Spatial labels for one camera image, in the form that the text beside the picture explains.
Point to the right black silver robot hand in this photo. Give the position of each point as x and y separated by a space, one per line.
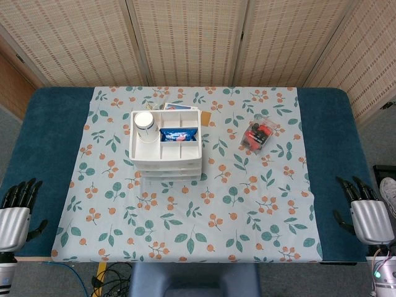
371 219

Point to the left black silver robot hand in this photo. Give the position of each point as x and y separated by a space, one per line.
14 222

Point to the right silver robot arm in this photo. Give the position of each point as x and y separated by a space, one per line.
385 275

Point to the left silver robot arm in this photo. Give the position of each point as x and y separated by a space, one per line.
6 272

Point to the clear box with red items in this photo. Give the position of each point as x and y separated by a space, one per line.
256 136

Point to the clear plastic drawer organizer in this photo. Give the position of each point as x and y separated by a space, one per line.
168 154

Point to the grey sneaker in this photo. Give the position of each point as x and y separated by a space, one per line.
389 193

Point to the teal table cover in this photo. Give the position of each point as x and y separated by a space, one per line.
46 148

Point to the white paper cup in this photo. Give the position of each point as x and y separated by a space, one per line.
145 125

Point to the floral print tablecloth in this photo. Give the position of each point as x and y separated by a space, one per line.
198 210

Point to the blue snack packet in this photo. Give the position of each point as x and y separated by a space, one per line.
178 135

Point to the brown square card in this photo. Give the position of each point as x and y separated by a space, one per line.
205 119

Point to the blue picture cards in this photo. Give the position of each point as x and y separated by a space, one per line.
181 107

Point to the woven folding screen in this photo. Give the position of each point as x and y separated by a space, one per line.
185 40

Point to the black floor frame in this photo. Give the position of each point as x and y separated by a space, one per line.
379 173

